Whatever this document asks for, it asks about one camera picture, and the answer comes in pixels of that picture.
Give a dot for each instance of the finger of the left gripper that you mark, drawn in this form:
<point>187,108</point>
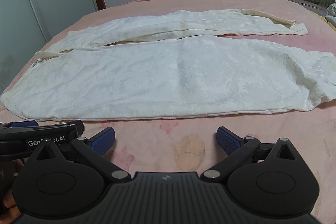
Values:
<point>24,124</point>

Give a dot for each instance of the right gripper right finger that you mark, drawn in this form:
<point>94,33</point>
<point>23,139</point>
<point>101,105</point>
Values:
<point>239,151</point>

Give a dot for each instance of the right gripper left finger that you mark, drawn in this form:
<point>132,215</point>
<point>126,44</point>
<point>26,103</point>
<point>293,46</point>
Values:
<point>92,152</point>

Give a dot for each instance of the white patterned pants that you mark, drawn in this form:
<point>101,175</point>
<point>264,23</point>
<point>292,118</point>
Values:
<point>182,64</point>

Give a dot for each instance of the pink bed sheet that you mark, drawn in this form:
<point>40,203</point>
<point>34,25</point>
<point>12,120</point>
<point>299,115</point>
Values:
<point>173,145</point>

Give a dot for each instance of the crumpled white bedding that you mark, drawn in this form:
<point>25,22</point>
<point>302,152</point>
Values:
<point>331,10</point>

